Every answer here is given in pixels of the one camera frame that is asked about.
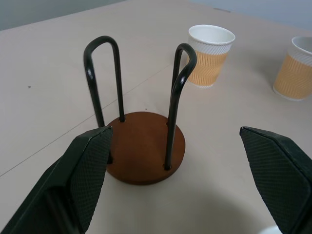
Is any orange white ribbed paper cup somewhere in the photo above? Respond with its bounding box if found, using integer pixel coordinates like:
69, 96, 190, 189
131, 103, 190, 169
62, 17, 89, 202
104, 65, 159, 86
272, 36, 312, 102
187, 24, 236, 89

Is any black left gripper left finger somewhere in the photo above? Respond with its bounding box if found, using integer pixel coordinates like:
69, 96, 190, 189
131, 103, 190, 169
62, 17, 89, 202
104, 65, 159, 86
0, 125, 114, 234

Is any wooden base wire rack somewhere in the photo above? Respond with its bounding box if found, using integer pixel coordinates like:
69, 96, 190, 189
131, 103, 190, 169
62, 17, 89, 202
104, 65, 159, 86
83, 36, 197, 186

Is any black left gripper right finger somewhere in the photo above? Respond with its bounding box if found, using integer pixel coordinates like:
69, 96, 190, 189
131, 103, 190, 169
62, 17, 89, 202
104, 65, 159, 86
239, 126, 312, 234

